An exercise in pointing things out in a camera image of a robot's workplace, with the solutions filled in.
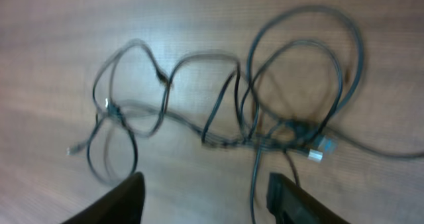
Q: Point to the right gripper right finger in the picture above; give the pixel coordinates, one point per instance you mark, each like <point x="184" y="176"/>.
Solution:
<point x="290" y="204"/>

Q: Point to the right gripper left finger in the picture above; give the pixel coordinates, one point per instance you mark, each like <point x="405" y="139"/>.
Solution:
<point x="122" y="205"/>

